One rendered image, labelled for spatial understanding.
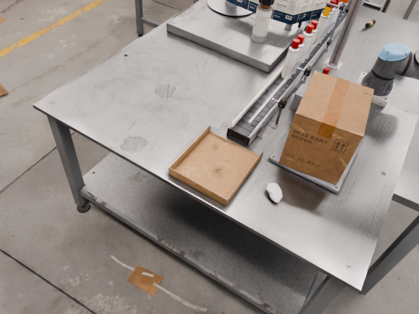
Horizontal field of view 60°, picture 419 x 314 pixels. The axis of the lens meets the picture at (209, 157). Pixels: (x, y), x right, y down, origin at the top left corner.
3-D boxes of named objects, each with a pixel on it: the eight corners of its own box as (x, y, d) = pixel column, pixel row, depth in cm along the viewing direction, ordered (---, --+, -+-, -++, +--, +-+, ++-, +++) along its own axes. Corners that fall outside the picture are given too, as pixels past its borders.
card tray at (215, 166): (209, 131, 159) (209, 124, 156) (261, 157, 152) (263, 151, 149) (168, 174, 141) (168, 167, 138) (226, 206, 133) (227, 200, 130)
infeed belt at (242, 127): (343, 4, 257) (345, -2, 254) (355, 7, 254) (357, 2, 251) (229, 135, 157) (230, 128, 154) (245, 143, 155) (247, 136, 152)
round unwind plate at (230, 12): (222, -10, 245) (222, -12, 244) (263, 4, 236) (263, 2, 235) (197, 6, 227) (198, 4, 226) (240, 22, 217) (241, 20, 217)
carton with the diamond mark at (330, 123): (297, 119, 167) (314, 70, 147) (348, 137, 161) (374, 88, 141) (278, 163, 147) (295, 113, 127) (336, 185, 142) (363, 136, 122)
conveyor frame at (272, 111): (341, 4, 258) (343, -2, 254) (356, 9, 255) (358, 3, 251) (226, 136, 158) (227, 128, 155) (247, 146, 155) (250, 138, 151)
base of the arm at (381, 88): (363, 73, 193) (371, 58, 185) (392, 83, 189) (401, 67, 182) (358, 90, 184) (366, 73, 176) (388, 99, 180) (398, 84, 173)
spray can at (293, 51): (283, 72, 186) (293, 36, 171) (292, 76, 184) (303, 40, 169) (279, 77, 183) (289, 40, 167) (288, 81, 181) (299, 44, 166)
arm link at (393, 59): (372, 61, 184) (384, 37, 173) (399, 67, 182) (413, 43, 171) (371, 75, 176) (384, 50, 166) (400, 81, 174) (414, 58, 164)
